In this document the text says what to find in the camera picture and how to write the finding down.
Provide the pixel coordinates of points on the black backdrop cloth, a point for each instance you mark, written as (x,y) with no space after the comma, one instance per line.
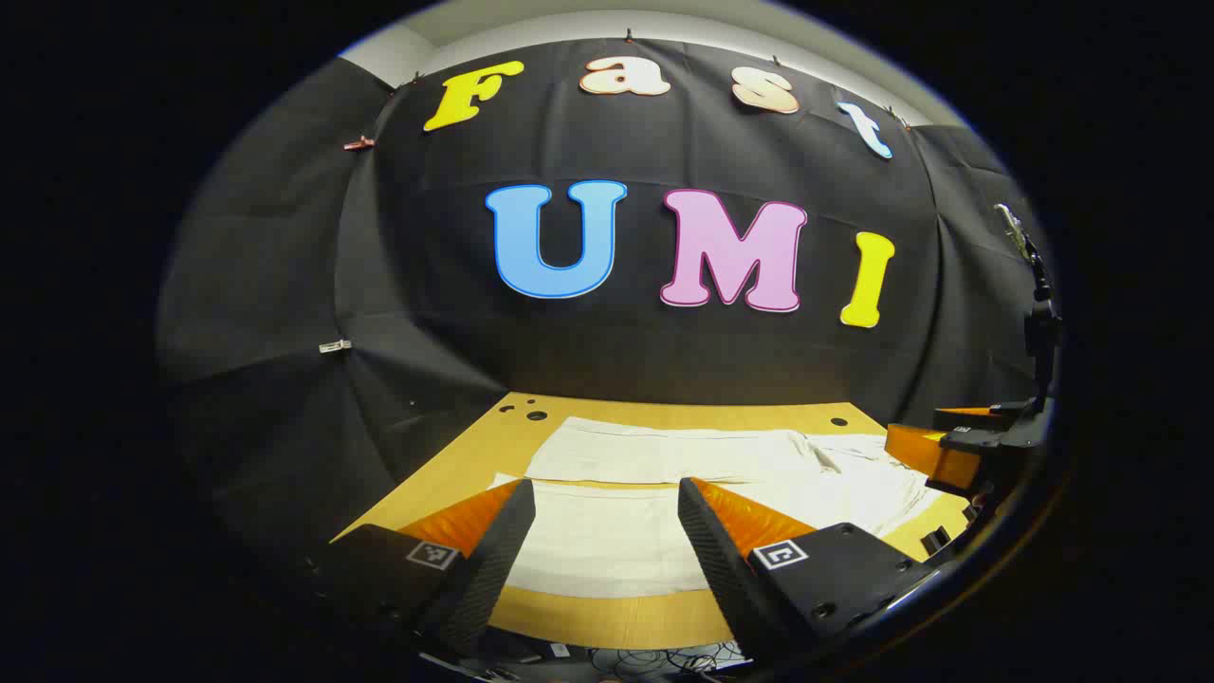
(616,351)

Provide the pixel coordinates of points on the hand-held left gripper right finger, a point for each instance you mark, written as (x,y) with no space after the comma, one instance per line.
(711,560)

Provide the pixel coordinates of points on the white jeans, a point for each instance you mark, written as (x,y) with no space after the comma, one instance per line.
(607,541)

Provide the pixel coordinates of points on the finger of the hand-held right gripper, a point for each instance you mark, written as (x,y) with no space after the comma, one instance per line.
(925,455)
(967,415)

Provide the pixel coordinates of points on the white cloth clip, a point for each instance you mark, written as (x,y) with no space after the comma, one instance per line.
(334,346)

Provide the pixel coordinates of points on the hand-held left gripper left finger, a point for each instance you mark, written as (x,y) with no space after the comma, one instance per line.
(493,560)

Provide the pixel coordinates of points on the orange cloth clip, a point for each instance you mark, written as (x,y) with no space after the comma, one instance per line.
(358,143)

